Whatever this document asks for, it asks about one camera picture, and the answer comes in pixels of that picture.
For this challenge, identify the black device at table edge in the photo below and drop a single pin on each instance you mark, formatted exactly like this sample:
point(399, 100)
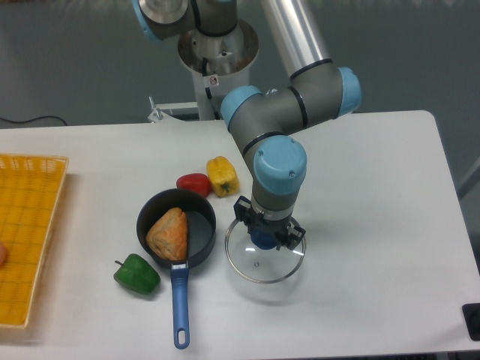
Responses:
point(471, 314)

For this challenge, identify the triangular pastry bread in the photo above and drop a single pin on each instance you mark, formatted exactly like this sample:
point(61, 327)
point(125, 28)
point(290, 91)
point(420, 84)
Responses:
point(168, 238)

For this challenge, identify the black pot blue handle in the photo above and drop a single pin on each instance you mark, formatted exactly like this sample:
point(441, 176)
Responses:
point(201, 240)

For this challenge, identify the yellow woven basket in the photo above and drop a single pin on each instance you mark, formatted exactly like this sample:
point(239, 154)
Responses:
point(31, 186)

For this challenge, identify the yellow bell pepper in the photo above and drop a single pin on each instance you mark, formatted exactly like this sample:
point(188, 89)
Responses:
point(222, 176)

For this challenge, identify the green bell pepper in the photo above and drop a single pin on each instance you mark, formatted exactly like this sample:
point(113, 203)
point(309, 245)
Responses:
point(137, 275)

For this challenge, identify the glass pot lid blue knob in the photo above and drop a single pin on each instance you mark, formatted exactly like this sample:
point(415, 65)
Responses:
point(258, 260)

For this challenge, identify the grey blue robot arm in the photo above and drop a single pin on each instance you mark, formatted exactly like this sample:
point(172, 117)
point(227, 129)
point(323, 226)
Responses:
point(262, 125)

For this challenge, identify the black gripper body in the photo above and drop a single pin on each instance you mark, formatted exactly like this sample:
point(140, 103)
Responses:
point(261, 226)

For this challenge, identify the red bell pepper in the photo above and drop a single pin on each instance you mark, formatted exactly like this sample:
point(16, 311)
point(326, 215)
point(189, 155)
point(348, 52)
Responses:
point(196, 182)

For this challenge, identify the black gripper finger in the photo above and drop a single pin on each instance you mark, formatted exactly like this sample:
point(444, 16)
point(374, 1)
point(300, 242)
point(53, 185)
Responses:
point(288, 234)
point(243, 210)

